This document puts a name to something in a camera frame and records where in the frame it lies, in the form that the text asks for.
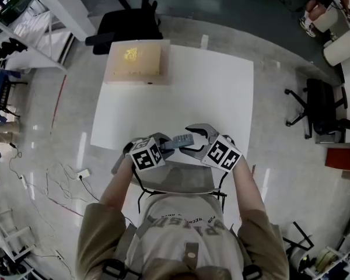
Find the white cluttered shelf unit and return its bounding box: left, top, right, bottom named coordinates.
left=297, top=234, right=350, bottom=280

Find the person's beige shirt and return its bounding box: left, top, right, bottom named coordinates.
left=75, top=192, right=290, bottom=280

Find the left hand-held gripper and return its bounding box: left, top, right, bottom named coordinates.
left=122, top=132, right=176, bottom=173

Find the black metal frame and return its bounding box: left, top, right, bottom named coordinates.
left=282, top=222, right=315, bottom=252

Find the grey metal box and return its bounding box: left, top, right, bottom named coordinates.
left=314, top=131, right=350, bottom=149

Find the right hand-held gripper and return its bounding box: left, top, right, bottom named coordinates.
left=178, top=122, right=244, bottom=173

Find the white shelving rack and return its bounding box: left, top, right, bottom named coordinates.
left=0, top=0, right=76, bottom=75

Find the person's left forearm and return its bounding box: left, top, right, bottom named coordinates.
left=99, top=156, right=138, bottom=212

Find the light grey chair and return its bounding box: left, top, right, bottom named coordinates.
left=110, top=143, right=221, bottom=194

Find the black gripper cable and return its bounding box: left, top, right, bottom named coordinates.
left=212, top=169, right=230, bottom=214
left=132, top=167, right=155, bottom=214

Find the black floor cable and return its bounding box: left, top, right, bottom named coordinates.
left=80, top=178, right=102, bottom=202

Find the pink flat box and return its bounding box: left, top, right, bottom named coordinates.
left=103, top=38, right=172, bottom=86

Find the tan box with gold print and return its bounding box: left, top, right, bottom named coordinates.
left=113, top=44, right=163, bottom=77

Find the white floor cable tangle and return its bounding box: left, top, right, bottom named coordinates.
left=45, top=162, right=85, bottom=207

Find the white square power socket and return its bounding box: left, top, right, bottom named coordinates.
left=75, top=169, right=92, bottom=181

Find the white wooden chair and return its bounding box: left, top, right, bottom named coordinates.
left=0, top=208, right=37, bottom=262

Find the row of black bags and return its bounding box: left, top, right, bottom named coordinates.
left=0, top=38, right=29, bottom=61

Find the grey harness with black buckles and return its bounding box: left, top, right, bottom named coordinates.
left=100, top=222, right=263, bottom=280

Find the person's right forearm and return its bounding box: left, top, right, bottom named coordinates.
left=232, top=156, right=266, bottom=224

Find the light blue handheld fan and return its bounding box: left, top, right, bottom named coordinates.
left=158, top=132, right=195, bottom=152

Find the white cylindrical stool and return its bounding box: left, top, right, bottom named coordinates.
left=323, top=32, right=350, bottom=67
left=316, top=4, right=339, bottom=33

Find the red box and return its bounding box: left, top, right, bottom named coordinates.
left=325, top=147, right=350, bottom=173

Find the white square table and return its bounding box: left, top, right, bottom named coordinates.
left=89, top=39, right=255, bottom=169

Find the black office chair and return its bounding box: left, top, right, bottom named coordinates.
left=85, top=0, right=163, bottom=55
left=285, top=78, right=350, bottom=141

